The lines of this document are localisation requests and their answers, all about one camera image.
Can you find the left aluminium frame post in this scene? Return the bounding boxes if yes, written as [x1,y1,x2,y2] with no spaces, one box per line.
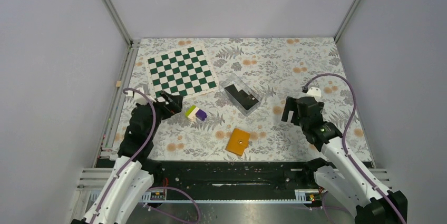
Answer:
[101,0,133,46]

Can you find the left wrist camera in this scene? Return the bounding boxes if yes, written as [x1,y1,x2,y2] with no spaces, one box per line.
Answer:
[133,92,156,105]

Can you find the green white chessboard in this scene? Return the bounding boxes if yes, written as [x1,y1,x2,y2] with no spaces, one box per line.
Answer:
[145,44,219,98]

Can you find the aluminium frame post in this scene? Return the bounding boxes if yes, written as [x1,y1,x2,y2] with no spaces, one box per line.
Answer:
[101,0,133,46]
[334,0,362,43]

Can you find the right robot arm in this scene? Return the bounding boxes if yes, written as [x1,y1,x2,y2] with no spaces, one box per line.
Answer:
[281,96,408,223]

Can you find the floral patterned table mat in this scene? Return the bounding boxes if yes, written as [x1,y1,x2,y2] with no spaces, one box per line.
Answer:
[129,37,353,161]

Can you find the right aluminium frame post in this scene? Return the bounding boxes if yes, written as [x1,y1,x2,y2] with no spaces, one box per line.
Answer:
[334,0,362,43]

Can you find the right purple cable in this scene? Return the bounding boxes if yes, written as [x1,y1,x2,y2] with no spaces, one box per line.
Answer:
[302,73,407,224]

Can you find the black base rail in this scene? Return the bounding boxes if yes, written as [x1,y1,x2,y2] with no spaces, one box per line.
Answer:
[155,161,319,201]

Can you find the green white purple toy blocks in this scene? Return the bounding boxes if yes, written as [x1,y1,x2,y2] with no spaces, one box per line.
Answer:
[185,105,207,121]

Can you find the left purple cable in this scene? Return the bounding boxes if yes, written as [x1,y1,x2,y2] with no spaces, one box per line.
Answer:
[89,87,202,224]

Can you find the clear plastic card box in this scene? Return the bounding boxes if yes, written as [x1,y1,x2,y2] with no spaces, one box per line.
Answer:
[219,73,263,116]

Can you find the purple cable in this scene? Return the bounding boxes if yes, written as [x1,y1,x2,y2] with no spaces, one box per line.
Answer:
[89,87,202,224]
[302,73,407,224]

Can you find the orange leather card holder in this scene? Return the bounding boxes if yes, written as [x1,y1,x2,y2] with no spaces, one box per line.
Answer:
[225,128,250,156]

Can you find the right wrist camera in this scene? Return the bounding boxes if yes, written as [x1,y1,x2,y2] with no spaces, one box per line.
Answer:
[306,86,322,99]

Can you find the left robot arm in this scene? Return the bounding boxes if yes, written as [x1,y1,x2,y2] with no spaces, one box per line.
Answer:
[71,88,183,223]

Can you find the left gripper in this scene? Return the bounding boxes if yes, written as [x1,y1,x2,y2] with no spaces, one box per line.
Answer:
[139,91,183,138]

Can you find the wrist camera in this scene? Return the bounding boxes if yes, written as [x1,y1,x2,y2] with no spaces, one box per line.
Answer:
[133,92,156,105]
[306,86,322,99]

